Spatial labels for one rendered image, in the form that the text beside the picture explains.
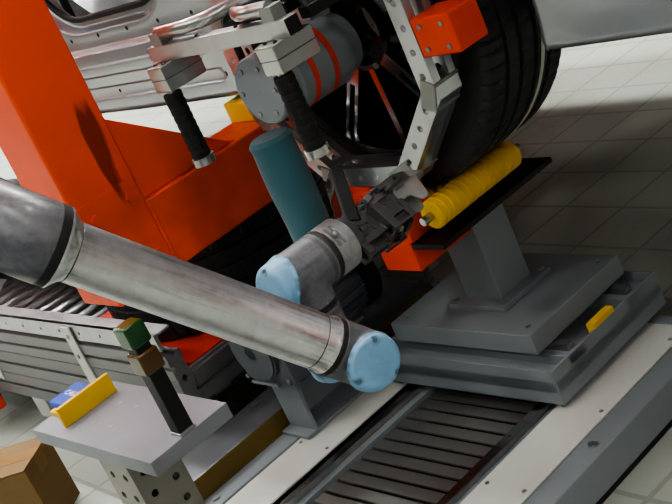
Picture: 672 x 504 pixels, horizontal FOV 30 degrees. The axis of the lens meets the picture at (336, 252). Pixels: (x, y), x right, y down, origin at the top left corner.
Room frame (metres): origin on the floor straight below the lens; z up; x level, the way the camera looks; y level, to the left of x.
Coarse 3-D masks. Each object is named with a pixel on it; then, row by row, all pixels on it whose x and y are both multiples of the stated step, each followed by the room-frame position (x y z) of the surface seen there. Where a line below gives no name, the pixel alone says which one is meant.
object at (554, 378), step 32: (608, 288) 2.27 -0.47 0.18; (640, 288) 2.24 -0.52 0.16; (576, 320) 2.26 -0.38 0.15; (608, 320) 2.18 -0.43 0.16; (640, 320) 2.22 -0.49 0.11; (416, 352) 2.44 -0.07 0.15; (448, 352) 2.37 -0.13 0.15; (480, 352) 2.29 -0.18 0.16; (512, 352) 2.22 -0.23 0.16; (544, 352) 2.16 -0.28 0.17; (576, 352) 2.12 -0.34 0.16; (608, 352) 2.16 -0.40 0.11; (448, 384) 2.32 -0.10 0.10; (480, 384) 2.24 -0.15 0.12; (512, 384) 2.17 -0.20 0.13; (544, 384) 2.10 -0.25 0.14; (576, 384) 2.10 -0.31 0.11
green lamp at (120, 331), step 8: (128, 320) 1.90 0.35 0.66; (136, 320) 1.88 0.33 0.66; (120, 328) 1.88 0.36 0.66; (128, 328) 1.87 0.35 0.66; (136, 328) 1.87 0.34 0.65; (144, 328) 1.88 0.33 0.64; (120, 336) 1.88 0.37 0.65; (128, 336) 1.86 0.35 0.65; (136, 336) 1.87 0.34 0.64; (144, 336) 1.88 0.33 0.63; (120, 344) 1.89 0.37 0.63; (128, 344) 1.87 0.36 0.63; (136, 344) 1.87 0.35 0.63
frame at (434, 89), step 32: (224, 0) 2.42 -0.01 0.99; (384, 0) 2.07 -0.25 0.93; (416, 0) 2.07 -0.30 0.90; (416, 64) 2.06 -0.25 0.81; (448, 64) 2.07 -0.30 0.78; (448, 96) 2.06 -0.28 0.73; (416, 128) 2.11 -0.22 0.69; (320, 160) 2.36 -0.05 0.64; (352, 160) 2.35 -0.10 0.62; (384, 160) 2.28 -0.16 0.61; (416, 160) 2.14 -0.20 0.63
